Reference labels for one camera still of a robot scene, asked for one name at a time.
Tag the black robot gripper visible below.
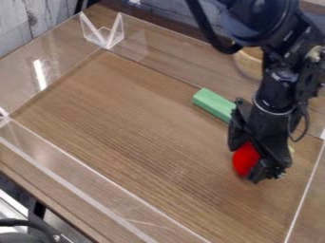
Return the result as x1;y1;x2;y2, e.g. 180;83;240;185
228;98;298;185

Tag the red plush strawberry toy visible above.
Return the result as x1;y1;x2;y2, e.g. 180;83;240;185
233;141;261;177

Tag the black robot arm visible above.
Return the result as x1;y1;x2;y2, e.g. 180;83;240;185
187;0;325;183

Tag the green rectangular block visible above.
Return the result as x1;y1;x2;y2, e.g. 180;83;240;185
192;88;237;123

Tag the wooden bowl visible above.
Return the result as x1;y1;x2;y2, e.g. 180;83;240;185
235;47;263;81

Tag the clear acrylic tray wall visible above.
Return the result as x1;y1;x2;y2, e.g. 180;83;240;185
0;8;323;243

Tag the clear acrylic corner bracket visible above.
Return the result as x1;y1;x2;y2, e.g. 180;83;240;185
80;12;125;49

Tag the black metal table frame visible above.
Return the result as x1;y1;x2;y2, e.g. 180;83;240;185
0;172;82;243

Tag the black cable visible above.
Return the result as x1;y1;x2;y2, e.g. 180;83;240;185
0;218;62;243

